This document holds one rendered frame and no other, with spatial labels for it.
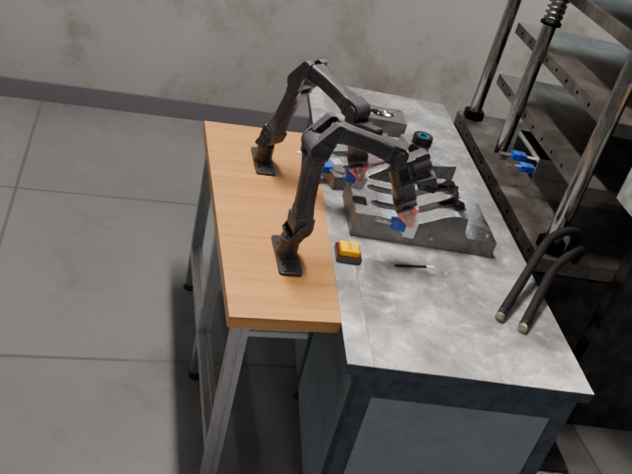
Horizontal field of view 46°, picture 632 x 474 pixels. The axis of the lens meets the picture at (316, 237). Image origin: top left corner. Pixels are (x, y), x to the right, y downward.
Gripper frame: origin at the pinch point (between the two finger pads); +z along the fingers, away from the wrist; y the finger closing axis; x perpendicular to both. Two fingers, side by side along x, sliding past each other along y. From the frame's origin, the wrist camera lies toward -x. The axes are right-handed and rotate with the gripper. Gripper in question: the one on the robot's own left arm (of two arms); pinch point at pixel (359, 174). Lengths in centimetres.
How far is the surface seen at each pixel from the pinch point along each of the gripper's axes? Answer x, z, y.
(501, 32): -71, 18, 114
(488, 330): -33, 15, -60
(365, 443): 6, 29, -85
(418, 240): -17.3, 15.0, -19.8
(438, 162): -30.1, 19.4, 25.9
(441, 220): -25.1, 8.6, -18.2
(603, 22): -94, -17, 50
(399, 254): -10.1, 13.3, -27.0
